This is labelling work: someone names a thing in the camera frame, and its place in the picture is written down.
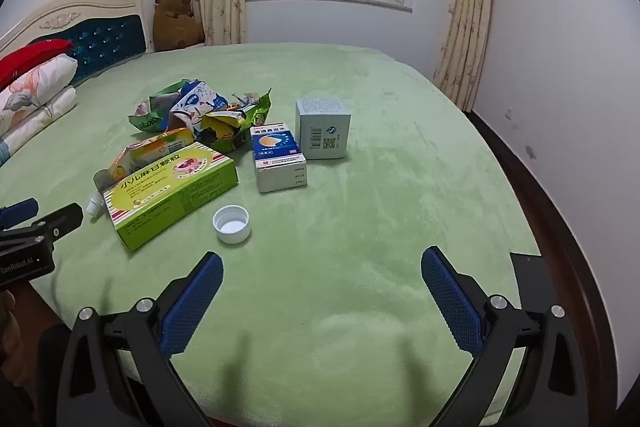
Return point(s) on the green and yellow snack bag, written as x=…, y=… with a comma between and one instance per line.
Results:
x=260, y=112

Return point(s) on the blue and white snack wrapper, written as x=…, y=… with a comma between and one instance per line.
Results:
x=197, y=99

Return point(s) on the brown plush toy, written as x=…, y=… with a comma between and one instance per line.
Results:
x=175, y=22

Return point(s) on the cream and blue headboard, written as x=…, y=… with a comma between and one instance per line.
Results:
x=105, y=42

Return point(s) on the blue and white medicine box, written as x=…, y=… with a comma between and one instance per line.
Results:
x=277, y=157

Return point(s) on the red pillow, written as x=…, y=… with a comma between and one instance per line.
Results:
x=30, y=59

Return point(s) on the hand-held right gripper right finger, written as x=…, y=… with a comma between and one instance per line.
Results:
x=452, y=302

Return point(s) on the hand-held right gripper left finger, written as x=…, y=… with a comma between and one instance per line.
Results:
x=192, y=302

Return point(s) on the floral white pillows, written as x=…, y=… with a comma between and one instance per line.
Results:
x=35, y=117

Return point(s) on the small white bottle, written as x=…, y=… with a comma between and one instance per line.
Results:
x=94, y=207

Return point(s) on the grey white carton box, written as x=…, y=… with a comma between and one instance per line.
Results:
x=322, y=129

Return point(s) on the green bed blanket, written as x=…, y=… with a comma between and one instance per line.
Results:
x=375, y=207

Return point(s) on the green medicine box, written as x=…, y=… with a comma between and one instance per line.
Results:
x=170, y=192

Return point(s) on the white bottle cap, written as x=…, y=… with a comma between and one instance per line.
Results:
x=231, y=224

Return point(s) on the green snack wrapper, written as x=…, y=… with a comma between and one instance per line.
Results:
x=150, y=122

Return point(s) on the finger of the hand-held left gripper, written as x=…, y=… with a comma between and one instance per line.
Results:
x=17, y=212
x=62, y=217

